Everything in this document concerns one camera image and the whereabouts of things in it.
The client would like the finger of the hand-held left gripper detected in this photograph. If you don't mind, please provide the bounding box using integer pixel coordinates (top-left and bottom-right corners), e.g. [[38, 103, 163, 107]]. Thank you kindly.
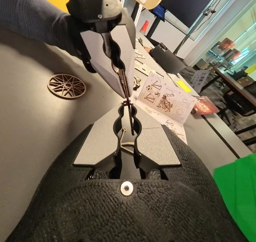
[[80, 30, 130, 99], [110, 24, 136, 97]]

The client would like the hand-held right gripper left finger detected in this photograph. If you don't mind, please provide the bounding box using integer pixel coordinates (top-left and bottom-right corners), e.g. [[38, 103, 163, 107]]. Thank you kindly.
[[74, 103, 125, 178]]

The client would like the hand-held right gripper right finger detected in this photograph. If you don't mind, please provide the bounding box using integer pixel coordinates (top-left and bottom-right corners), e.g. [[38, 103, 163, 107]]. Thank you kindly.
[[130, 103, 183, 179]]

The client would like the wooden fork frame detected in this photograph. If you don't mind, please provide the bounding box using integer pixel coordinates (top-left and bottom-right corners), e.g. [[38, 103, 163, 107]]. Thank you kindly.
[[115, 66, 137, 155]]

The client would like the wooden spoked wheel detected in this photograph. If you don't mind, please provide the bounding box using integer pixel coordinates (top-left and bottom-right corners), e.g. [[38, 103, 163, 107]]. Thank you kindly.
[[47, 73, 87, 101]]

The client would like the person's left forearm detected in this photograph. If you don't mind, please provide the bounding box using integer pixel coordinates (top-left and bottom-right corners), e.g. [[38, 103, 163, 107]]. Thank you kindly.
[[0, 0, 79, 55]]

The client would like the laser-cut wooden sheet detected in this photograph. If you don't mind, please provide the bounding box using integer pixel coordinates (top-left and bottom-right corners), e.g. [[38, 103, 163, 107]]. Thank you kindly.
[[134, 61, 165, 79], [134, 49, 146, 60]]

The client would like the red cup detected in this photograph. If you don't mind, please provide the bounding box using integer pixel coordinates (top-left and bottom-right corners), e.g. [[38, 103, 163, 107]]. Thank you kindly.
[[140, 20, 150, 34]]

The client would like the black box on table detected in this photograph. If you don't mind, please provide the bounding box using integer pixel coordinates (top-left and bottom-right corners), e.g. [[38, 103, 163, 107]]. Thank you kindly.
[[150, 45, 186, 75]]

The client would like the white instruction booklet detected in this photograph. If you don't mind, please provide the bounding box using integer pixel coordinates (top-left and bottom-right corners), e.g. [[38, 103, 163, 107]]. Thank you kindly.
[[136, 72, 197, 145]]

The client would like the small blue screen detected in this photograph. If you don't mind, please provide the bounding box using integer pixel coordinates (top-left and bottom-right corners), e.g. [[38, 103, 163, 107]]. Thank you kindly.
[[153, 5, 166, 19]]

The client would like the dark red kit box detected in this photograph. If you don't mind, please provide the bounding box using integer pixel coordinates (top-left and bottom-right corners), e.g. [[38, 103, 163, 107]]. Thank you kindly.
[[190, 95, 220, 116]]

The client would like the yellow sticky note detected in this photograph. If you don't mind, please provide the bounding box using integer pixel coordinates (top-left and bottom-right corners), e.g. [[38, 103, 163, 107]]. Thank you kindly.
[[176, 80, 191, 93]]

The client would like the white printed leaflet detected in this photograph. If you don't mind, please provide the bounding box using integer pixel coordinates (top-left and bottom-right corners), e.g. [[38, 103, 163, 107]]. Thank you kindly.
[[190, 70, 210, 93]]

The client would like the large dark screen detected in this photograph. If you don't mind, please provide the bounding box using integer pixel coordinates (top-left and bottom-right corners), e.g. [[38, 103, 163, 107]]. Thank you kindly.
[[160, 0, 223, 29]]

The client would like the green box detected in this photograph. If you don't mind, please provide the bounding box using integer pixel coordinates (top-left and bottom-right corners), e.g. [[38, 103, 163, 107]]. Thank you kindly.
[[213, 153, 256, 242]]

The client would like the brown table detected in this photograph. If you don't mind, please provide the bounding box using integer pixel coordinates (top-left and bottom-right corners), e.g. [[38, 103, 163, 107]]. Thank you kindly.
[[212, 66, 256, 117]]

